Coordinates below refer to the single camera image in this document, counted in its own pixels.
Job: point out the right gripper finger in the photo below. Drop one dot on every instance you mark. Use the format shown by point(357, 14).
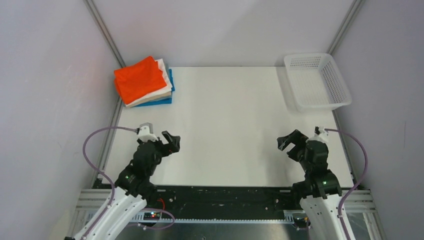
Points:
point(296, 153)
point(296, 138)

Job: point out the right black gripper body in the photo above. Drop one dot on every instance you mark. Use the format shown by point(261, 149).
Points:
point(304, 162)

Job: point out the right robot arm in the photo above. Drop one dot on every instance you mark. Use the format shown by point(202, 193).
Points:
point(319, 194)

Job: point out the orange t-shirt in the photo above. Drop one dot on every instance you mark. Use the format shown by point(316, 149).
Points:
point(135, 81)

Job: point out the aluminium frame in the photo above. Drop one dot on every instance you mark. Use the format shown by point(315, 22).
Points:
point(238, 144)

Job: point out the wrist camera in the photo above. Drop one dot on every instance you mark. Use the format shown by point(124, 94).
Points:
point(320, 135)
point(145, 133)

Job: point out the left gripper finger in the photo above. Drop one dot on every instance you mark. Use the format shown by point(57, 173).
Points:
point(178, 145)
point(171, 140)

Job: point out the beige folded t-shirt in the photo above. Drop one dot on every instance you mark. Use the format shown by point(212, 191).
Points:
point(155, 98)

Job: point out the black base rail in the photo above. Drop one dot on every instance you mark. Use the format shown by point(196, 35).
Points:
point(225, 203)

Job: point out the white folded t-shirt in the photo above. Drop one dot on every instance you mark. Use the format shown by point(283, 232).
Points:
point(166, 88)

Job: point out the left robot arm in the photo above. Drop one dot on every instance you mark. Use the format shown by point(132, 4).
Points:
point(133, 190)

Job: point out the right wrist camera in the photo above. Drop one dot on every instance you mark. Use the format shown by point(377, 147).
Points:
point(320, 135)

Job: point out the white plastic basket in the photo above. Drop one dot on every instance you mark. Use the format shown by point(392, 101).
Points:
point(316, 82)

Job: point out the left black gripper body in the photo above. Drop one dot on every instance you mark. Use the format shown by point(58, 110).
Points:
point(159, 151)

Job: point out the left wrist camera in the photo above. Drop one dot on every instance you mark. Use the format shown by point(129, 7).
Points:
point(145, 133)

